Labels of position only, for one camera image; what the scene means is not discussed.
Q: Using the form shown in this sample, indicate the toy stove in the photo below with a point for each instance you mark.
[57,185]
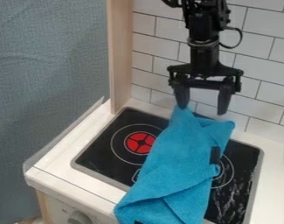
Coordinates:
[128,145]

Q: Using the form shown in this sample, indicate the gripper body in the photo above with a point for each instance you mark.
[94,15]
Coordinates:
[204,62]

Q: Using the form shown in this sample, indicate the blue cloth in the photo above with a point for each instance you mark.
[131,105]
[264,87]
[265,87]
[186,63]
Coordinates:
[179,172]

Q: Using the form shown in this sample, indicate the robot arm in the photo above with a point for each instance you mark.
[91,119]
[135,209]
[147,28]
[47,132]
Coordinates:
[204,17]

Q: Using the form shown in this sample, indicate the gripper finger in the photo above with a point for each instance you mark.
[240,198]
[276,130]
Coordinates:
[225,98]
[182,95]

